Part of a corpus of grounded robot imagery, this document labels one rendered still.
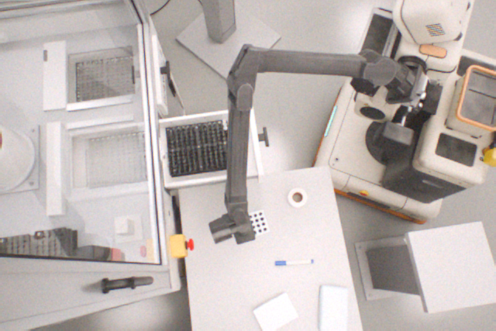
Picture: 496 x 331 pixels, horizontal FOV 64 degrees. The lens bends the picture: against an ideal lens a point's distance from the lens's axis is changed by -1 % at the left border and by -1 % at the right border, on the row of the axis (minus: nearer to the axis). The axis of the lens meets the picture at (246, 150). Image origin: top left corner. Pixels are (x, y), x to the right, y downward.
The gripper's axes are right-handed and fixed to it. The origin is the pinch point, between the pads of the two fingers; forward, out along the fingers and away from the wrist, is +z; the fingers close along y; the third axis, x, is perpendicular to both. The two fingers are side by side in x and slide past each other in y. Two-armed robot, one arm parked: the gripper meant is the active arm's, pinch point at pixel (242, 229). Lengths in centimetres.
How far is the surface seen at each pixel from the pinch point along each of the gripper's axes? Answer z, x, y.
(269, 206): 5.1, 12.0, -6.1
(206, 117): -7.0, -1.7, -42.0
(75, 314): -83, -27, 14
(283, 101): 80, 46, -76
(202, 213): 5.4, -12.5, -10.5
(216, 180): -7.5, -4.1, -18.2
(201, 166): -8.8, -8.0, -24.1
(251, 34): 76, 40, -124
